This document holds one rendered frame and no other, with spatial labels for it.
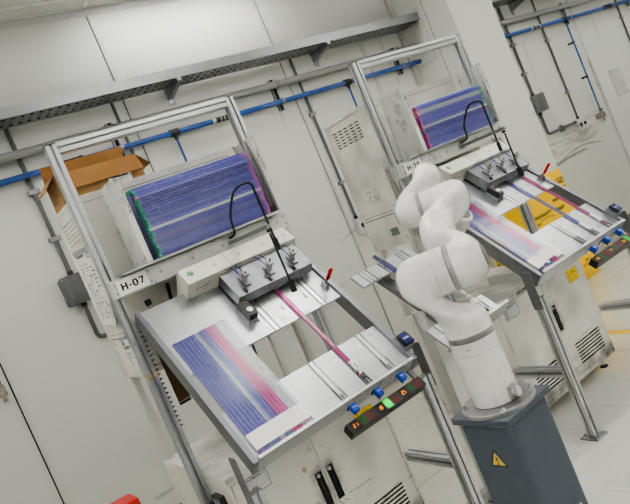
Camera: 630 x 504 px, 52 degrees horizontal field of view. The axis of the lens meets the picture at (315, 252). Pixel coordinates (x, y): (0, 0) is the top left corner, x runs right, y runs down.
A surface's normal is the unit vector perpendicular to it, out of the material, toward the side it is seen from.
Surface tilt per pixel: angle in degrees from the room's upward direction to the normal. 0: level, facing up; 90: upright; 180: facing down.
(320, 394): 48
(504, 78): 90
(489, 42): 90
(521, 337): 90
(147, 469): 90
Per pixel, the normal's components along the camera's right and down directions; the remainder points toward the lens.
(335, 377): 0.12, -0.74
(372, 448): 0.51, -0.17
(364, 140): -0.76, 0.36
